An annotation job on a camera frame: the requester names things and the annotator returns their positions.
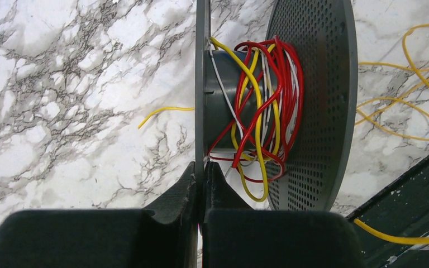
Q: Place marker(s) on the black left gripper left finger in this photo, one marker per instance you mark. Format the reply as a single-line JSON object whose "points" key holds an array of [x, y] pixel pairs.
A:
{"points": [[161, 234]]}

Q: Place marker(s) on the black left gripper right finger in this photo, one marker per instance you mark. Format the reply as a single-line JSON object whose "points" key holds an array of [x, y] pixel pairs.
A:
{"points": [[236, 235]]}

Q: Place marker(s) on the black cable spool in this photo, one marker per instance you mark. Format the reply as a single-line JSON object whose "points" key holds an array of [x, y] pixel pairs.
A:
{"points": [[323, 35]]}

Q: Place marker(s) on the black front frame rail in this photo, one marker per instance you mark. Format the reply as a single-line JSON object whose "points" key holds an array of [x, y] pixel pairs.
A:
{"points": [[400, 209]]}

